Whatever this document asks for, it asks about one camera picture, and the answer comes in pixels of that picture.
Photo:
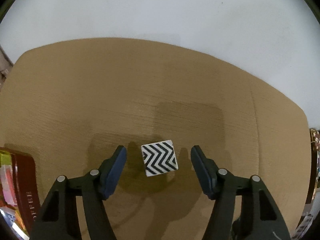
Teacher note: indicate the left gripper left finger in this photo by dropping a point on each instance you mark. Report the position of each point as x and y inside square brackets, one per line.
[73, 203]

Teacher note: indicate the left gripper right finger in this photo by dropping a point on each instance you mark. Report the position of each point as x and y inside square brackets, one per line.
[243, 207]

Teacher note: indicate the patterned beige curtain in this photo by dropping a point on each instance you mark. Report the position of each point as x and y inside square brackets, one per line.
[5, 66]

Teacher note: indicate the gold red toffee tin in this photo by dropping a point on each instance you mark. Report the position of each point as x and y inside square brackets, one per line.
[20, 202]

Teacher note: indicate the zigzag patterned white cube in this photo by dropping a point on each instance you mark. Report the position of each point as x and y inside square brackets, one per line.
[159, 158]

